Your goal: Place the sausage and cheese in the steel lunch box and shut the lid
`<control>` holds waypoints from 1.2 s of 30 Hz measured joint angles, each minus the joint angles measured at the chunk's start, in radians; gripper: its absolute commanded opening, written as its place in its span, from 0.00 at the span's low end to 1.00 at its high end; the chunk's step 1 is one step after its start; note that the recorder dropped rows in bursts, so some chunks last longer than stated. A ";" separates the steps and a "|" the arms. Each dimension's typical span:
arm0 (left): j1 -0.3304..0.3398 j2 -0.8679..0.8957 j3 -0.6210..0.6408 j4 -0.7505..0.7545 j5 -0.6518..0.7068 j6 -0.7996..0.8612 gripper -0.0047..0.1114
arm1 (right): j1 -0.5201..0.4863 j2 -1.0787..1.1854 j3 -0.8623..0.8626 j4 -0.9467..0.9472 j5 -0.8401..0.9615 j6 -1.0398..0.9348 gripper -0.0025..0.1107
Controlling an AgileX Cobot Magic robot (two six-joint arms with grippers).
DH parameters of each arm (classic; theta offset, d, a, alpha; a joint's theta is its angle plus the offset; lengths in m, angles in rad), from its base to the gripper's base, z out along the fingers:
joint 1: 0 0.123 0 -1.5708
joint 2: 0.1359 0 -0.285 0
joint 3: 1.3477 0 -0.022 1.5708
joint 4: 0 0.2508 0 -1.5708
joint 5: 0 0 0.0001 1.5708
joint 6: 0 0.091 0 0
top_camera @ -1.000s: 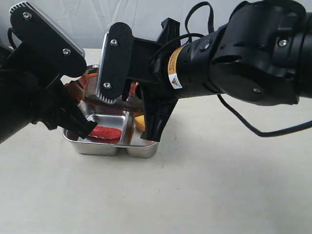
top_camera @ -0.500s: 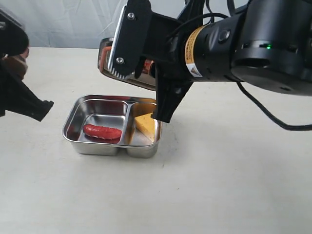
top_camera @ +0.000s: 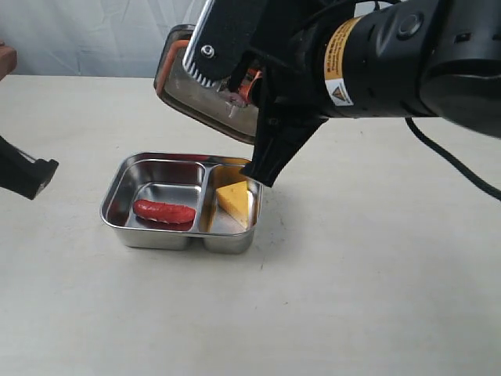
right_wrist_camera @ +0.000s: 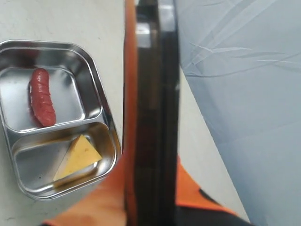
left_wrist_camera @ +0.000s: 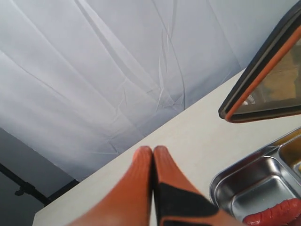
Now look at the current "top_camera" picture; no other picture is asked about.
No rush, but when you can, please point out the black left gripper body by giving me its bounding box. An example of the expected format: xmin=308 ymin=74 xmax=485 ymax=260
xmin=1 ymin=137 xmax=59 ymax=200

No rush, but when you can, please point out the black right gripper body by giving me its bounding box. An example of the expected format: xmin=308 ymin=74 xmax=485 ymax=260
xmin=230 ymin=1 xmax=341 ymax=186

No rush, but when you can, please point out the dark transparent box lid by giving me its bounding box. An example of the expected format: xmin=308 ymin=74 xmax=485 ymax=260
xmin=153 ymin=24 xmax=258 ymax=145

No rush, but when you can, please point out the yellow toy cheese wedge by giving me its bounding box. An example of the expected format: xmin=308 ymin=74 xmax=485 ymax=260
xmin=216 ymin=181 xmax=249 ymax=229

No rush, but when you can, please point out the red toy sausage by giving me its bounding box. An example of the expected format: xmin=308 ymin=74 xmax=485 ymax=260
xmin=132 ymin=199 xmax=196 ymax=224

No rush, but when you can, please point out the blue backdrop cloth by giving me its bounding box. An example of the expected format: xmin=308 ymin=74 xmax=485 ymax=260
xmin=1 ymin=1 xmax=204 ymax=78

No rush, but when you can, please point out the stainless steel lunch box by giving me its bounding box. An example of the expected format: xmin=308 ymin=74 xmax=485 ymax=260
xmin=100 ymin=152 xmax=264 ymax=254

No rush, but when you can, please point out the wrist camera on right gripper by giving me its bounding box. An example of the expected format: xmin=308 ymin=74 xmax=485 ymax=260
xmin=182 ymin=0 xmax=267 ymax=88

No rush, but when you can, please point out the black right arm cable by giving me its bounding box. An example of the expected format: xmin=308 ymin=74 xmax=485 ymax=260
xmin=405 ymin=116 xmax=501 ymax=201

